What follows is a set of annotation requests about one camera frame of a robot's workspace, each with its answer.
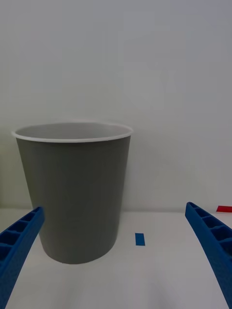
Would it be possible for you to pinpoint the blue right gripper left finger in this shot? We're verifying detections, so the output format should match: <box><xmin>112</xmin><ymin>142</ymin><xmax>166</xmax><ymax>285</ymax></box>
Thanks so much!
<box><xmin>0</xmin><ymin>206</ymin><xmax>45</xmax><ymax>309</ymax></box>

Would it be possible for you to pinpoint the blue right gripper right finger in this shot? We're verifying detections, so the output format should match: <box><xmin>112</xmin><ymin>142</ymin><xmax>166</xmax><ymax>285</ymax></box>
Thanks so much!
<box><xmin>185</xmin><ymin>201</ymin><xmax>232</xmax><ymax>309</ymax></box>

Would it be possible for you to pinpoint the grey plastic bin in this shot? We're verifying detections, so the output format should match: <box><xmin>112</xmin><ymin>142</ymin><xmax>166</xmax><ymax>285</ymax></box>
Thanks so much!
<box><xmin>11</xmin><ymin>122</ymin><xmax>134</xmax><ymax>265</ymax></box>

